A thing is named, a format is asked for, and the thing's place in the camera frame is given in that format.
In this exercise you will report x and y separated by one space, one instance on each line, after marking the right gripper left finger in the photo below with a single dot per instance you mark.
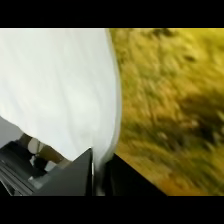
71 180

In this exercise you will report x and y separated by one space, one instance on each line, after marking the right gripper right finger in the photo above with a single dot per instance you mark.
128 180

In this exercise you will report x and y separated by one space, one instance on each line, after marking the white T-shirt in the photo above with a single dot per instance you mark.
56 86

